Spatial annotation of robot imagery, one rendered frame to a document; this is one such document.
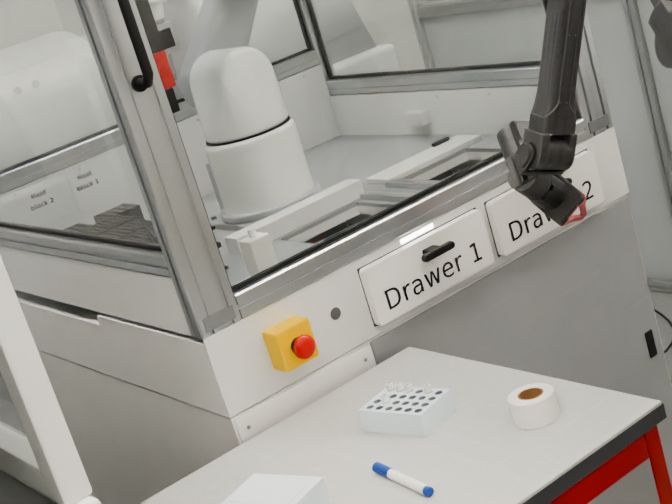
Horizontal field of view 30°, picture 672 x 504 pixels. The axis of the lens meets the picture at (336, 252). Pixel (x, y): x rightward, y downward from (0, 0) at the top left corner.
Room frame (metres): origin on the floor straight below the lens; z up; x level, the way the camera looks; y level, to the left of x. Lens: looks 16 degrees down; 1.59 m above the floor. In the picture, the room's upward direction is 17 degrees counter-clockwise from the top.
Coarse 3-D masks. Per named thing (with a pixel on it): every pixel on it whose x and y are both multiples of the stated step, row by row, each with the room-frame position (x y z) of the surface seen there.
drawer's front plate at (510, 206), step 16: (576, 160) 2.38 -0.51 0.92; (592, 160) 2.41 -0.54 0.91; (576, 176) 2.38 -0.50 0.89; (592, 176) 2.40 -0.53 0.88; (512, 192) 2.29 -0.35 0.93; (592, 192) 2.40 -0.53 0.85; (496, 208) 2.26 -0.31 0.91; (512, 208) 2.28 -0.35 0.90; (528, 208) 2.30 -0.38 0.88; (496, 224) 2.26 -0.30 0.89; (512, 224) 2.28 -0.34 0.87; (528, 224) 2.30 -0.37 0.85; (544, 224) 2.32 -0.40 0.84; (496, 240) 2.27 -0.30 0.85; (512, 240) 2.27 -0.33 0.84; (528, 240) 2.29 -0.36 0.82
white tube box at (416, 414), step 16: (400, 400) 1.81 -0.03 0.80; (416, 400) 1.79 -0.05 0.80; (432, 400) 1.77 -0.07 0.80; (448, 400) 1.78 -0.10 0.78; (368, 416) 1.80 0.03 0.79; (384, 416) 1.78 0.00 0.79; (400, 416) 1.76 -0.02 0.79; (416, 416) 1.74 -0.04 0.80; (432, 416) 1.75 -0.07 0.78; (448, 416) 1.77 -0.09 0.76; (384, 432) 1.79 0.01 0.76; (400, 432) 1.77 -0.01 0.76; (416, 432) 1.74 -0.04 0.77
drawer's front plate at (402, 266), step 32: (448, 224) 2.21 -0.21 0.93; (480, 224) 2.24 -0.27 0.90; (384, 256) 2.14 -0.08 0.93; (416, 256) 2.15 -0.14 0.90; (448, 256) 2.19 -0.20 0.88; (480, 256) 2.23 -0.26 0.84; (384, 288) 2.11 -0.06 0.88; (416, 288) 2.14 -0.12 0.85; (448, 288) 2.18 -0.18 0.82; (384, 320) 2.10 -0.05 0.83
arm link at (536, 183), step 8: (512, 160) 2.04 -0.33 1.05; (512, 168) 2.03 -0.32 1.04; (512, 176) 2.02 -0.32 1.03; (520, 176) 2.00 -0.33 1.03; (528, 176) 2.00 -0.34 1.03; (536, 176) 1.99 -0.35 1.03; (544, 176) 2.01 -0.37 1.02; (512, 184) 2.02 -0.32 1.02; (520, 184) 2.00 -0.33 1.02; (528, 184) 2.00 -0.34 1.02; (536, 184) 2.00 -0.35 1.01; (544, 184) 2.01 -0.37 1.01; (520, 192) 2.01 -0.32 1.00; (528, 192) 2.00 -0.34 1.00; (536, 192) 2.01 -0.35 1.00; (544, 192) 2.02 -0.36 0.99
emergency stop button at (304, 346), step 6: (300, 336) 1.95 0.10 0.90; (306, 336) 1.95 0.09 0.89; (294, 342) 1.95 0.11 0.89; (300, 342) 1.94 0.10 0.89; (306, 342) 1.95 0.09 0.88; (312, 342) 1.95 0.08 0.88; (294, 348) 1.94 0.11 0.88; (300, 348) 1.94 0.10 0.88; (306, 348) 1.94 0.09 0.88; (312, 348) 1.95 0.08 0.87; (300, 354) 1.94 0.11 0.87; (306, 354) 1.94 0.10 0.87; (312, 354) 1.95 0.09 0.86
